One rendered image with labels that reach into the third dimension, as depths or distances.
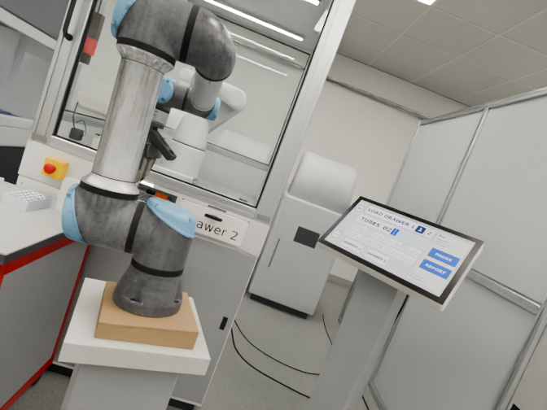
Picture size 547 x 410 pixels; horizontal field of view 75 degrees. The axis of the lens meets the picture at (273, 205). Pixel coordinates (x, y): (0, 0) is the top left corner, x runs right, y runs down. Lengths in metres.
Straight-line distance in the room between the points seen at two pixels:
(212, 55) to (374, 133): 4.18
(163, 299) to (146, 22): 0.55
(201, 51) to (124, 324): 0.56
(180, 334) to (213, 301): 0.81
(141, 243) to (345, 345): 1.02
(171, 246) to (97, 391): 0.32
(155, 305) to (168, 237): 0.15
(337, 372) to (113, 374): 0.98
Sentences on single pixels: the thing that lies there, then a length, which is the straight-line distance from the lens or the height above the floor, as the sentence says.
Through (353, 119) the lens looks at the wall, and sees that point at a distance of 4.81.
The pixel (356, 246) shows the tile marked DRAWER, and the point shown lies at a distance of 1.43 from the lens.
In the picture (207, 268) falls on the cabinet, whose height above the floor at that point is 0.68.
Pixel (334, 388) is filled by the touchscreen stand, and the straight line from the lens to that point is 1.62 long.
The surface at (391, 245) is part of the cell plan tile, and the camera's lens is 1.43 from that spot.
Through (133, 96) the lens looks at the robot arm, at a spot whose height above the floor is 1.21.
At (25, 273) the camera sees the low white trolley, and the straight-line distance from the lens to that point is 1.24.
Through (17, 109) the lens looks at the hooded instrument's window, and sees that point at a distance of 2.28.
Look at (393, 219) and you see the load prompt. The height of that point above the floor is 1.16.
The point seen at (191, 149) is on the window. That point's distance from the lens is 1.51.
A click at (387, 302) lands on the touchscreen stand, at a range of 1.46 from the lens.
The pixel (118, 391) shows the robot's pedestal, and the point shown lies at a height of 0.64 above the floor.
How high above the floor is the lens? 1.18
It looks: 6 degrees down
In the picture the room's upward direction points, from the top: 21 degrees clockwise
